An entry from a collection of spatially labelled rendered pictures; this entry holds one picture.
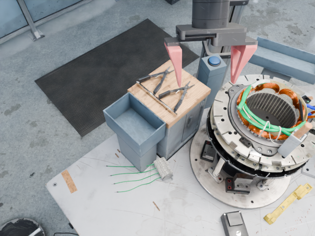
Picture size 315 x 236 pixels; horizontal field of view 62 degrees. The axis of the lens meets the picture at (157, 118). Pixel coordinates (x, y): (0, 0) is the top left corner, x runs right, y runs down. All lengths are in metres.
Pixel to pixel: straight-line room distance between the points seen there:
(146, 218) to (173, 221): 0.09
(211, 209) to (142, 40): 1.98
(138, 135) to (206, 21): 0.52
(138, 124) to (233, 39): 0.52
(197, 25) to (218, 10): 0.04
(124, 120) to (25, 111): 1.53
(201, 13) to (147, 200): 0.72
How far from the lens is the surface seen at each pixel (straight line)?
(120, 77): 2.33
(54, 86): 2.39
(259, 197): 1.03
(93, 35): 2.79
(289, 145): 0.73
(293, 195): 1.10
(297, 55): 1.14
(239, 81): 0.88
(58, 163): 2.00
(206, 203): 1.00
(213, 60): 1.00
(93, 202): 1.00
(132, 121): 0.88
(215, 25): 0.43
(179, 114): 0.80
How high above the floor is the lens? 1.73
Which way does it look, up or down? 57 degrees down
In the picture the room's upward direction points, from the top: 1 degrees clockwise
